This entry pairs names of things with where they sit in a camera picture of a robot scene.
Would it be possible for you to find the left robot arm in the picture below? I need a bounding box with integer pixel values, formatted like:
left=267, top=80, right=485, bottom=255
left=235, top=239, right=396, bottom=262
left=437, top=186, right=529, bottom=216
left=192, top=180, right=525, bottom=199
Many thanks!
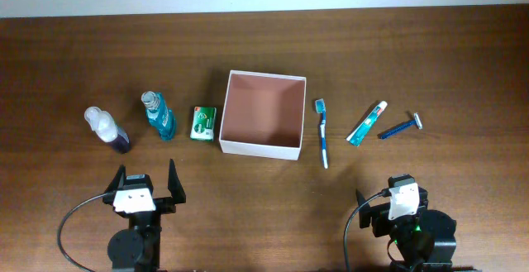
left=102, top=160, right=186, bottom=271

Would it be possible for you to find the green soap box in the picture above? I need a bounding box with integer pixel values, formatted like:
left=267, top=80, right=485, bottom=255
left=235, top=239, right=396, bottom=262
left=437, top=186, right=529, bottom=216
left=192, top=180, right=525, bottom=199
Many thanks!
left=190, top=106, right=217, bottom=141

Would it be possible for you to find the purple bottle with white cap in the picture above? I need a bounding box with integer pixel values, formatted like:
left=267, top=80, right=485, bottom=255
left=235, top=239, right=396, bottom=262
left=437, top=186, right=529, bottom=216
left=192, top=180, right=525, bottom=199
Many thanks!
left=84, top=107, right=131, bottom=154

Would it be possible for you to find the white open cardboard box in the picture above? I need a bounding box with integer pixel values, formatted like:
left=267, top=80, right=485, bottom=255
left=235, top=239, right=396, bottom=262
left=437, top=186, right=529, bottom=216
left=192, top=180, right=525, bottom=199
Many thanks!
left=219, top=70, right=307, bottom=160

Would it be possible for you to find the teal toothpaste tube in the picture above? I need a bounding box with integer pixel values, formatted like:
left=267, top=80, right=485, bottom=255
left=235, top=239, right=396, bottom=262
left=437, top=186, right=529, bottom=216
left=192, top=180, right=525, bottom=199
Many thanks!
left=346, top=101, right=388, bottom=146

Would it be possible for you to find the blue and white toothbrush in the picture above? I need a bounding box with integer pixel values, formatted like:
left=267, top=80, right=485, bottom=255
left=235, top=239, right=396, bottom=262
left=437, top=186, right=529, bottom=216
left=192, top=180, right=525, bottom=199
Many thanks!
left=315, top=98, right=328, bottom=169

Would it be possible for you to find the teal mouthwash bottle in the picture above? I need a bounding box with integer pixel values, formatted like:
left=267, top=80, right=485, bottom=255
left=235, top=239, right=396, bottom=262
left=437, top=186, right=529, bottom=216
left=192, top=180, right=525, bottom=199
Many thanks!
left=141, top=91, right=177, bottom=141

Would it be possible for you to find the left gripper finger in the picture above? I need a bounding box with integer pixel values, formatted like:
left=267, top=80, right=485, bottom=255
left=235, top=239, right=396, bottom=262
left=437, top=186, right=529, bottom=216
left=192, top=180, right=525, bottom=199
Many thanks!
left=104, top=165, right=126, bottom=193
left=168, top=159, right=186, bottom=204

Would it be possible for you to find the blue disposable razor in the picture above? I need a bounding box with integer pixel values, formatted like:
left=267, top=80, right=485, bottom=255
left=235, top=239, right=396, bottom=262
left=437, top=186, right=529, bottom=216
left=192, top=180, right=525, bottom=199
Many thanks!
left=379, top=112, right=423, bottom=140

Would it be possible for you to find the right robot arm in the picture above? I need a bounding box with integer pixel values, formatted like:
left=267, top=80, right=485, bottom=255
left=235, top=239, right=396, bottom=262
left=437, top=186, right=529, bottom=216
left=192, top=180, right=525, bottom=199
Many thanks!
left=355, top=174, right=456, bottom=272

